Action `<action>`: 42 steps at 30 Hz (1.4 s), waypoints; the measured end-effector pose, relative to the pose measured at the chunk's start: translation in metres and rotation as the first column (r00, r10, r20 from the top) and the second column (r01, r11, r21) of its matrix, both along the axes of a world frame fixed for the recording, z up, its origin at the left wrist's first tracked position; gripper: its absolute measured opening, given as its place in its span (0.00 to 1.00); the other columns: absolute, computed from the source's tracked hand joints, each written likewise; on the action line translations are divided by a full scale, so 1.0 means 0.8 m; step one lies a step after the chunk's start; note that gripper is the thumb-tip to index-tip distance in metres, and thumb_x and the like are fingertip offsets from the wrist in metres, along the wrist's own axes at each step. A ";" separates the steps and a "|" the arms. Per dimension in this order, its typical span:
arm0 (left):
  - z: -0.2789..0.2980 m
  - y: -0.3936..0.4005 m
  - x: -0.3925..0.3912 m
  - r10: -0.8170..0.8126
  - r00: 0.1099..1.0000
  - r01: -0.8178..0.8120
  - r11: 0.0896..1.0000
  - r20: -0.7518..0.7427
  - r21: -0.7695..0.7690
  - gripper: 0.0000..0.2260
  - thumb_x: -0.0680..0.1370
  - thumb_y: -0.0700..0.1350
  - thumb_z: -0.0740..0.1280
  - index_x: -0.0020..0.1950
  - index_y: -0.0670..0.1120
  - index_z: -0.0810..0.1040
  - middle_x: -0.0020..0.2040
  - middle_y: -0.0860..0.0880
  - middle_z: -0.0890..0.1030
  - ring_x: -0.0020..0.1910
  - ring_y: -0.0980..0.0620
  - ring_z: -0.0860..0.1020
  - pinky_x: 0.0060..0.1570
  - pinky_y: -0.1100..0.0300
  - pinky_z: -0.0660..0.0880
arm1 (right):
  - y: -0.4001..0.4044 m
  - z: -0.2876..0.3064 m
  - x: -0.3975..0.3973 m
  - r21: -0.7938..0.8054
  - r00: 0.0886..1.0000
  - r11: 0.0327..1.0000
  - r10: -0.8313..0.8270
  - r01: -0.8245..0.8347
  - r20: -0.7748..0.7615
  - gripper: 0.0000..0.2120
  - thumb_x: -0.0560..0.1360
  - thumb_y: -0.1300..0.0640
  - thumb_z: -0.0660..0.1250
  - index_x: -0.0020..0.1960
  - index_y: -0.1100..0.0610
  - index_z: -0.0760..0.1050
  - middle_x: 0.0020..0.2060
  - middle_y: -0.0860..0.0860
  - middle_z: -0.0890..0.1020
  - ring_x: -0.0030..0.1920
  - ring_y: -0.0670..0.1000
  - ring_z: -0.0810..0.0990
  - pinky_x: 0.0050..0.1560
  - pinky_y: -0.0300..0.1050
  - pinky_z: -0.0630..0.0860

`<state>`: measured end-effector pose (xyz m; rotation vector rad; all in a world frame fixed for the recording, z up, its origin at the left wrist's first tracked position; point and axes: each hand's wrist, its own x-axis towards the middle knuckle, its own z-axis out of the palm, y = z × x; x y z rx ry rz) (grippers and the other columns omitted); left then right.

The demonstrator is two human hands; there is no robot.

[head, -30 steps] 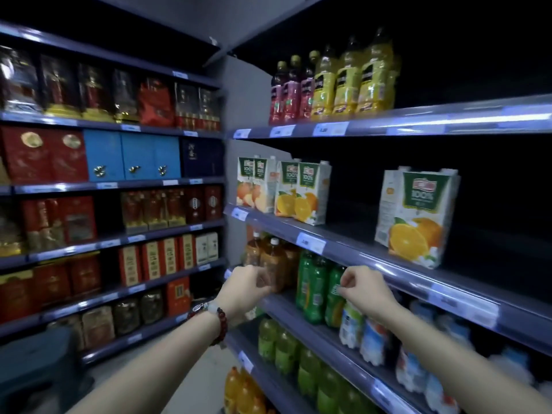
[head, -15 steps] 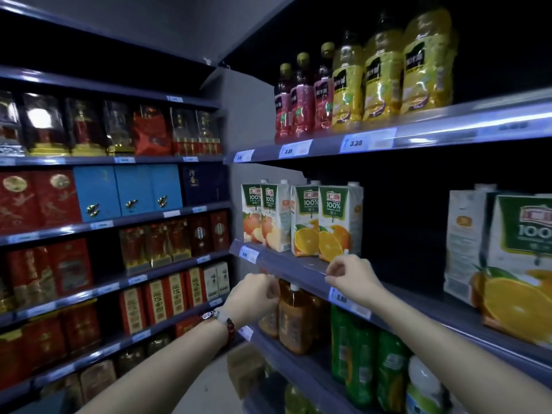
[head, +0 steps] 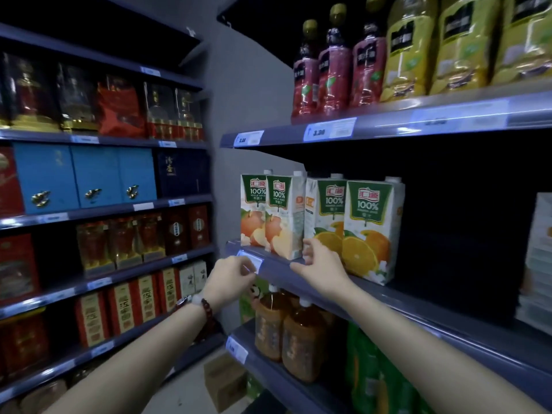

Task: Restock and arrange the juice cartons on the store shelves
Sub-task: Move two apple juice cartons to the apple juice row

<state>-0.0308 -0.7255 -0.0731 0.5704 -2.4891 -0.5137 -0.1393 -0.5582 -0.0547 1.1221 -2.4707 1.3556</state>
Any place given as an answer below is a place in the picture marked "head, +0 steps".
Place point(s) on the person's left hand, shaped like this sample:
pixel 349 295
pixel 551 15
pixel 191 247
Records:
pixel 228 282

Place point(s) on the person's right hand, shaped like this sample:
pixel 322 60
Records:
pixel 325 271

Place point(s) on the apple juice carton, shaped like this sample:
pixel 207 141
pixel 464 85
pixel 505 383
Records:
pixel 282 202
pixel 252 198

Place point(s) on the person's right forearm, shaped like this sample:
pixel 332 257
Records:
pixel 431 362

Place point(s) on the person's left forearm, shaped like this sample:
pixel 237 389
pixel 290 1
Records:
pixel 129 370

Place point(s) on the panda print green package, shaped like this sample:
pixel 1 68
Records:
pixel 252 295

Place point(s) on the brown packaged drinks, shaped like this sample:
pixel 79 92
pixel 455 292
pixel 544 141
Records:
pixel 302 340

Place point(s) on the small brown cardboard box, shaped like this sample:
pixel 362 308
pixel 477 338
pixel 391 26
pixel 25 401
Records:
pixel 224 383

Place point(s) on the rows of assorted packaged groceries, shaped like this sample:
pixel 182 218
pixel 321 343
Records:
pixel 125 306

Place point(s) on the green drink bottles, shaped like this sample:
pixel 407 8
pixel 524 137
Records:
pixel 371 375

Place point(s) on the long grocery shelving rack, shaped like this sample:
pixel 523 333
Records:
pixel 120 140

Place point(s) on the row of blue cartons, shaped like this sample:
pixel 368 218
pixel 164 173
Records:
pixel 47 176

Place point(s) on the row of yellow drink bottles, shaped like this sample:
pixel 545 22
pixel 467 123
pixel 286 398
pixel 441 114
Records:
pixel 465 43

